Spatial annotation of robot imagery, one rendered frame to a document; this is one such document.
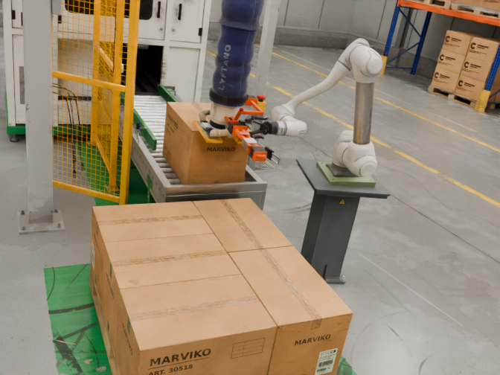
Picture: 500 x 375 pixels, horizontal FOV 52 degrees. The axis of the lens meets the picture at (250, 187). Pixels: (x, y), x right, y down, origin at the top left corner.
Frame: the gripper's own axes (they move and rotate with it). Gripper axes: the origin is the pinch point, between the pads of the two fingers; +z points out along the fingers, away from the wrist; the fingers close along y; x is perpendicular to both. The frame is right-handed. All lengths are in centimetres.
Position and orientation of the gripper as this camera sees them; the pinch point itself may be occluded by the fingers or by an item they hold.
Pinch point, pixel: (243, 126)
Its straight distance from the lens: 299.1
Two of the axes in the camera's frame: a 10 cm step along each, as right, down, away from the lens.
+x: -4.0, -4.3, 8.1
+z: -9.0, 0.2, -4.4
